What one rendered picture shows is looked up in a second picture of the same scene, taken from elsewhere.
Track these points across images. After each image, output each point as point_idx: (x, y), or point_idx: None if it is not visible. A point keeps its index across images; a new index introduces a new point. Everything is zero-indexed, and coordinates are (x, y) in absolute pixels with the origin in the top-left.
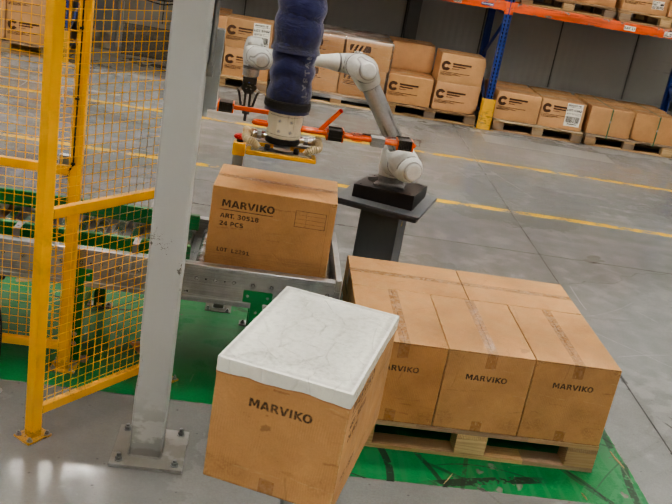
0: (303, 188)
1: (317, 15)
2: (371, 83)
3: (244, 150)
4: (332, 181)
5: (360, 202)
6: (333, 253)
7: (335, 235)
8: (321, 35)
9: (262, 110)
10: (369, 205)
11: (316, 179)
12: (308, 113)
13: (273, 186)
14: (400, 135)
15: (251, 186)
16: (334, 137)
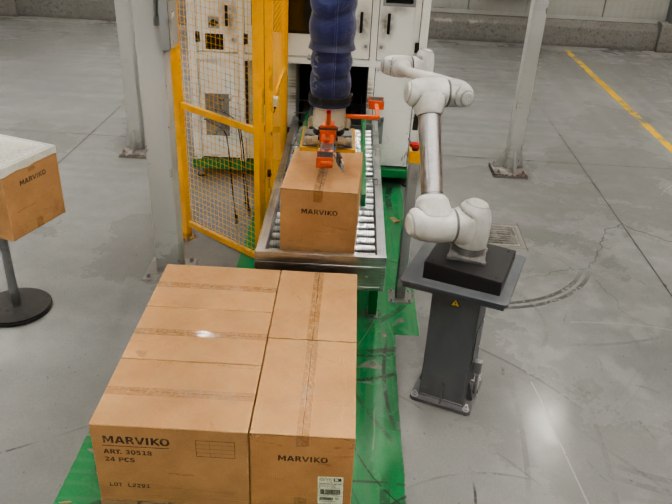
0: (317, 177)
1: (315, 10)
2: (414, 108)
3: (409, 157)
4: (355, 191)
5: (422, 247)
6: (323, 252)
7: (376, 257)
8: (322, 31)
9: (375, 112)
10: (417, 252)
11: (354, 184)
12: (324, 107)
13: (312, 166)
14: (427, 180)
15: (303, 158)
16: (318, 134)
